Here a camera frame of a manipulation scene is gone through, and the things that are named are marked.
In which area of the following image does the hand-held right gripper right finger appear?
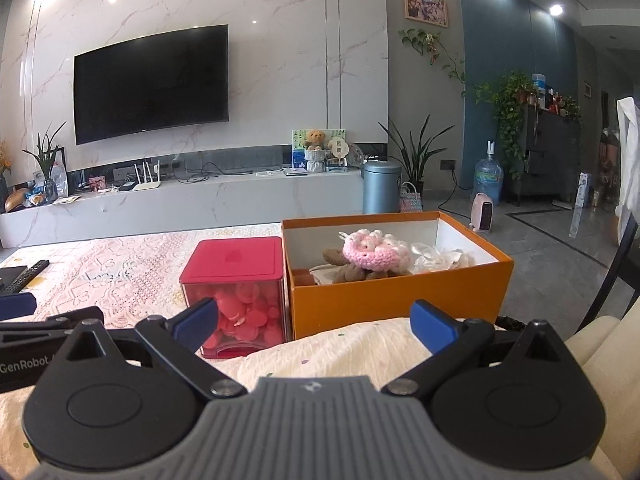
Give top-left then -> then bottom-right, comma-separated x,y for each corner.
381,299 -> 568,397

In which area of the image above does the black curved television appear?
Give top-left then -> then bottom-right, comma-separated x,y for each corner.
73,24 -> 230,146

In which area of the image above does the white marble tv console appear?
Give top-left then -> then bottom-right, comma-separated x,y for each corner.
0,166 -> 367,249

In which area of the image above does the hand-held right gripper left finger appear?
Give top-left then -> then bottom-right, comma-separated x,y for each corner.
47,297 -> 248,401

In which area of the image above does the wood framed wall picture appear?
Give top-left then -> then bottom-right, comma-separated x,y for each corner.
403,0 -> 450,28

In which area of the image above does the beige sofa cushion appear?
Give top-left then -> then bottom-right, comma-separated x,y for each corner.
564,295 -> 640,463

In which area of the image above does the clear plastic bottle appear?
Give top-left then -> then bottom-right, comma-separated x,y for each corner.
51,159 -> 70,199

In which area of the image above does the blue water jug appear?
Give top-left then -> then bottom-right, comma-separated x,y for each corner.
472,140 -> 504,205

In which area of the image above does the beige cloth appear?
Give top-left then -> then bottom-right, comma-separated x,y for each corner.
299,264 -> 347,287

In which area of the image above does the white standing appliance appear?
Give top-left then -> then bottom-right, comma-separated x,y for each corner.
568,172 -> 591,240

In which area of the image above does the black chair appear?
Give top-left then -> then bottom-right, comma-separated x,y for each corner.
579,219 -> 640,334

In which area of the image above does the orange storage box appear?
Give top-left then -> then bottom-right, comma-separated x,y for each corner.
280,211 -> 515,341

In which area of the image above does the cream dotted blanket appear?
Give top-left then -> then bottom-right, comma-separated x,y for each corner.
0,316 -> 507,463

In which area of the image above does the white wifi router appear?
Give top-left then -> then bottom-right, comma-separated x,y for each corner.
131,159 -> 162,191

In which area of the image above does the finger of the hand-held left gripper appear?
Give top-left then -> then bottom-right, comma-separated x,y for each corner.
0,307 -> 105,345
0,292 -> 37,322

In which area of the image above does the white garment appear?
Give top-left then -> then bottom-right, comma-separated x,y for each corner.
613,94 -> 640,247

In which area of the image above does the pastel woven handbag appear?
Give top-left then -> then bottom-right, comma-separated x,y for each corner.
398,181 -> 425,213

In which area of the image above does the dark grey cabinet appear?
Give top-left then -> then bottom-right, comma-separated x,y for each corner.
519,102 -> 584,207

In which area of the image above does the pink crochet toy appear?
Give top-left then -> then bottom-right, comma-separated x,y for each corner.
342,228 -> 412,276

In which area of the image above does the brown teddy bear bouquet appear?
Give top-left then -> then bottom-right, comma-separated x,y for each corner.
303,129 -> 328,175

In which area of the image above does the bushy green pothos plant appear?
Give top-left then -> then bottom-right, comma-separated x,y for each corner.
474,72 -> 539,182

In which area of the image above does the red lidded container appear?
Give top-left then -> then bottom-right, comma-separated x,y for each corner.
178,236 -> 289,360

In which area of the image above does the green picture board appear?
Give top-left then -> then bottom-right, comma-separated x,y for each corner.
291,128 -> 347,169

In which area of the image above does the hanging vine plant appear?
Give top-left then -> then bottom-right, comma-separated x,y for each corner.
398,28 -> 469,97

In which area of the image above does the clear plastic bag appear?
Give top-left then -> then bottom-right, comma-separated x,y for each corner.
410,242 -> 472,274

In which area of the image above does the black remote control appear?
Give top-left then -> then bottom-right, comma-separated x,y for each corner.
0,259 -> 51,294

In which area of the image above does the pink space heater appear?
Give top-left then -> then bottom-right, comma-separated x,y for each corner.
470,192 -> 496,234

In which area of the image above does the brown plush toy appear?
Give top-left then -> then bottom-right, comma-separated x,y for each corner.
322,247 -> 397,285

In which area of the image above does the long-leaf potted plant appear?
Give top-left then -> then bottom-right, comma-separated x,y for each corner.
378,113 -> 452,197

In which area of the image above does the green plant in vase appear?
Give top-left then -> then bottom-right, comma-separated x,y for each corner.
22,120 -> 69,205

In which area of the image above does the round white sign ornament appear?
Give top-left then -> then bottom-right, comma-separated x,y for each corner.
327,135 -> 349,167

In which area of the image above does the blue metal trash can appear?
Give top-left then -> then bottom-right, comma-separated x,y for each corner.
361,159 -> 403,215

